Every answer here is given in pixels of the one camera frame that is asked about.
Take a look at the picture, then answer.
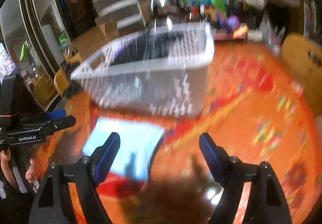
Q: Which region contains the wooden chair right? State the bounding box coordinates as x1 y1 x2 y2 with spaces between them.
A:
281 33 321 103

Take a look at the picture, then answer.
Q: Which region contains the wooden chair left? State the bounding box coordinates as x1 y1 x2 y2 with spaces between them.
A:
54 53 83 97

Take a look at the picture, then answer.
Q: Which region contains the black knit glove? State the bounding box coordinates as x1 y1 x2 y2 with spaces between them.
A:
110 32 184 66

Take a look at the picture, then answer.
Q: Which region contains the light blue cloth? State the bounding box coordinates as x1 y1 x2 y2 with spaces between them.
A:
82 117 165 182

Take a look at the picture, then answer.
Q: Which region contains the stainless steel kettle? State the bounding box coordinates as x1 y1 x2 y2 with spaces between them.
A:
148 0 177 29

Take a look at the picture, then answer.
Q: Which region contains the white perforated plastic basket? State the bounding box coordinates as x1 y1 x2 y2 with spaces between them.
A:
70 23 215 117

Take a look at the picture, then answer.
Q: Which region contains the wooden chair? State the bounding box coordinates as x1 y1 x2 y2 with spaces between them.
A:
281 33 321 103
54 53 83 97

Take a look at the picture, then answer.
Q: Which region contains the purple plastic cup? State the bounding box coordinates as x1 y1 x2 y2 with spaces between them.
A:
217 12 241 33

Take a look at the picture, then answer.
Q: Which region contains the person's left hand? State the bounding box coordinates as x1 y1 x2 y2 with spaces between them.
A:
1 149 37 190

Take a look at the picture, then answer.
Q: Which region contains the orange floral tablecloth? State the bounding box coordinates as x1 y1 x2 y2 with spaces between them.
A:
35 43 321 223

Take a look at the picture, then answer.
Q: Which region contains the cardboard box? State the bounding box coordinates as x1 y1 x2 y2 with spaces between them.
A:
73 18 120 60

